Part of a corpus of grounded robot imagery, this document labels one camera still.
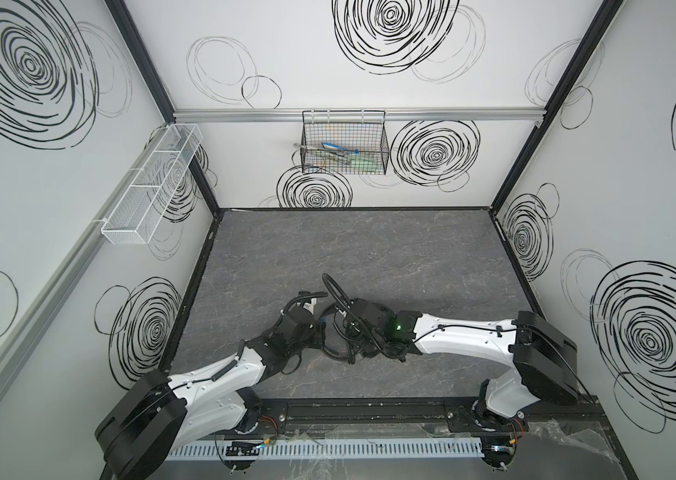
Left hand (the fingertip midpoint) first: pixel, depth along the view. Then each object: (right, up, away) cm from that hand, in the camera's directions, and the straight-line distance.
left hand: (330, 326), depth 85 cm
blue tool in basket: (0, +54, +6) cm, 54 cm away
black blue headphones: (+6, +1, -13) cm, 14 cm away
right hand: (+7, +1, -2) cm, 7 cm away
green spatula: (+10, +47, +2) cm, 48 cm away
